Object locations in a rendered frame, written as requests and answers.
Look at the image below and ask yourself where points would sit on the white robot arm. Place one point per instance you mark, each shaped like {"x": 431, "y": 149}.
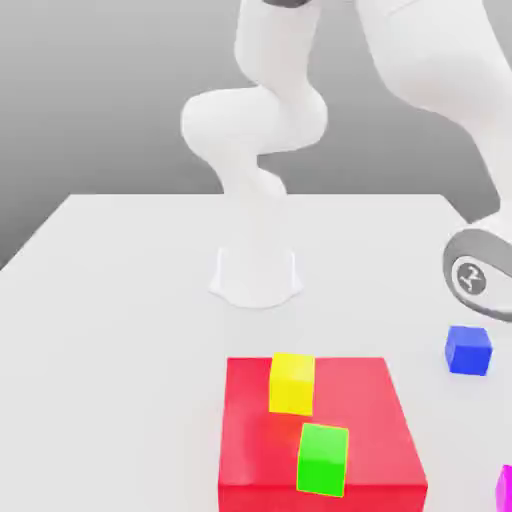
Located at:
{"x": 256, "y": 128}

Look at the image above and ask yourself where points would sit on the small yellow cube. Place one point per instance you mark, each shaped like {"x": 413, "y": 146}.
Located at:
{"x": 291, "y": 386}

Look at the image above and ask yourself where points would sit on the small green cube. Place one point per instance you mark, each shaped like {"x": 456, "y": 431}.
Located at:
{"x": 322, "y": 462}

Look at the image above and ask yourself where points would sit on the small blue cube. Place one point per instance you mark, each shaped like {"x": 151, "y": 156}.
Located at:
{"x": 468, "y": 352}

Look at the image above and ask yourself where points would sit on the small magenta cube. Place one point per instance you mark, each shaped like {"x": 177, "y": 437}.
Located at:
{"x": 504, "y": 490}

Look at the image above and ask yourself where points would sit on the large red box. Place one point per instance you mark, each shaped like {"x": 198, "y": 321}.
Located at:
{"x": 372, "y": 420}

